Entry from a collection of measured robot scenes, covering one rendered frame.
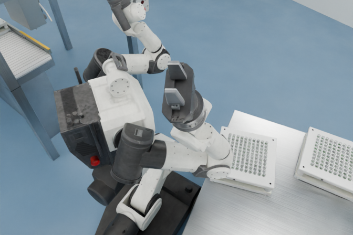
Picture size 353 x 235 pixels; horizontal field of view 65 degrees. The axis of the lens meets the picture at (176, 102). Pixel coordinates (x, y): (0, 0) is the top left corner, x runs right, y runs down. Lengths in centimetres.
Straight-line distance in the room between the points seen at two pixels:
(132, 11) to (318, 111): 211
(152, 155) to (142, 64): 51
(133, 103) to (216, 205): 53
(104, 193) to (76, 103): 41
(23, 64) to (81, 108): 107
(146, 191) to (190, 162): 83
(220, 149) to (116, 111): 35
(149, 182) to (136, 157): 86
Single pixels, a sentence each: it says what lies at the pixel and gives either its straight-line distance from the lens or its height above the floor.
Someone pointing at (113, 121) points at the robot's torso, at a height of 121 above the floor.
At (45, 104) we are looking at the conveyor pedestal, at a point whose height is 35.
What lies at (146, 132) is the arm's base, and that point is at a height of 121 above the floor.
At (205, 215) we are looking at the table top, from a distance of 114.
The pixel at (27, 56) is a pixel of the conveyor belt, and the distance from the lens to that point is 204.
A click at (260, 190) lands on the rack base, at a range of 120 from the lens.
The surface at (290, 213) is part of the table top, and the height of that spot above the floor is 83.
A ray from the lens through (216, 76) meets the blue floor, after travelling 288.
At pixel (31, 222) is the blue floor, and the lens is 223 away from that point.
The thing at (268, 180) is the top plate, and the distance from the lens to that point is 117.
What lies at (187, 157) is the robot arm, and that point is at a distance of 87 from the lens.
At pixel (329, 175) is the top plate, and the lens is 127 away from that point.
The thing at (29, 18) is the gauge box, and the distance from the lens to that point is 182.
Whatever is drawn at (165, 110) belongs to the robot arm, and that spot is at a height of 150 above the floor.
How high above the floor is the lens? 189
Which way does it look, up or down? 47 degrees down
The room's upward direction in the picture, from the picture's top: straight up
